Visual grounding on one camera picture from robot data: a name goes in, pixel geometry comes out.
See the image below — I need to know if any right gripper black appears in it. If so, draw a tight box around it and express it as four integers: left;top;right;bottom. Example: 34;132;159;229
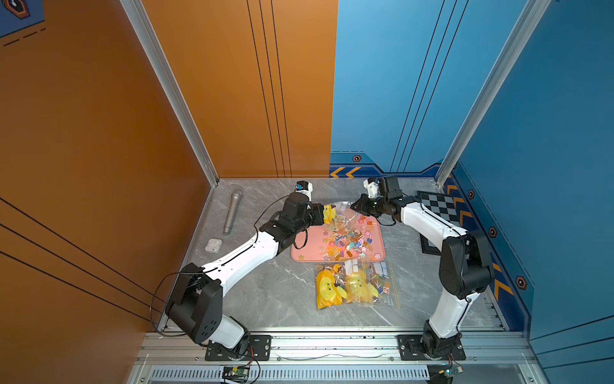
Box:
349;193;390;217

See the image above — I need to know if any yellow duck ziploc bag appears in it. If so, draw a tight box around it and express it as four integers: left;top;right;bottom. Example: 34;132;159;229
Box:
322;202;372;243
339;259;401;309
316;264;347;310

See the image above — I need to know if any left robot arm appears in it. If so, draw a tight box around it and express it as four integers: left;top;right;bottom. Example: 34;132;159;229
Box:
165;191;325;358

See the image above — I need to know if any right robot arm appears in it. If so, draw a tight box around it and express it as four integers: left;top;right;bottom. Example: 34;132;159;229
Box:
351;176;494;360

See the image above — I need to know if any pink plastic tray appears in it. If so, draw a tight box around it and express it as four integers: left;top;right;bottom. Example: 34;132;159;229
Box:
291;216;386;262

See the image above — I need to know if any silver microphone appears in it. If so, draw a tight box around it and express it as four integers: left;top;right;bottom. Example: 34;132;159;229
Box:
223;190;243;235

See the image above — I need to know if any black white chessboard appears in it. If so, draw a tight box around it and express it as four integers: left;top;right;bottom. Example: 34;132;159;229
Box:
417;190;461;256

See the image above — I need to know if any white earbuds case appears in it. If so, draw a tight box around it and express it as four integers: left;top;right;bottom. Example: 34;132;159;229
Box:
205;238;223;254

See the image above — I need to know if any left green circuit board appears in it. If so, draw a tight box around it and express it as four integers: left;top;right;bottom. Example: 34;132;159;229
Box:
222;366;250;384

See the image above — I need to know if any green circuit board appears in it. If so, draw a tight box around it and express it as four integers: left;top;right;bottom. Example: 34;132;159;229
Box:
429;366;464;384
222;366;250;384

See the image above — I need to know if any right green circuit board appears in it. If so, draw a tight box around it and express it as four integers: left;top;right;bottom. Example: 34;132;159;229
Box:
429;366;464;384

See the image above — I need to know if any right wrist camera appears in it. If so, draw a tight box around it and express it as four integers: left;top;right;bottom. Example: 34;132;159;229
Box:
363;177;381;199

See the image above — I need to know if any aluminium front rail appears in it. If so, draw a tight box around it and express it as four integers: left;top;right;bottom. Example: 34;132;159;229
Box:
136;329;537;365

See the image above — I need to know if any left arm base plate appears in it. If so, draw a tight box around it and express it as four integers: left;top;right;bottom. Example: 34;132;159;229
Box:
205;334;272;362

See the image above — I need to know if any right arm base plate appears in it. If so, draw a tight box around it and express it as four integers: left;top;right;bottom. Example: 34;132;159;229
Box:
397;334;466;362

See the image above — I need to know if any left aluminium corner post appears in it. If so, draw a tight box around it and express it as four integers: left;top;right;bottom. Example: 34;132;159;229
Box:
120;0;219;187

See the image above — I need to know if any aluminium corner post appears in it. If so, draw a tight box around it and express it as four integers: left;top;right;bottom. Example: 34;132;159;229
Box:
120;0;219;187
435;0;551;187

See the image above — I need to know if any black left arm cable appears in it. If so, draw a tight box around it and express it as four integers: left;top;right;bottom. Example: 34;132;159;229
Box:
148;194;310;335

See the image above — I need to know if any right aluminium corner post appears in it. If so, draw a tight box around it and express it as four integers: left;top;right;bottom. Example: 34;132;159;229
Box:
435;0;551;187

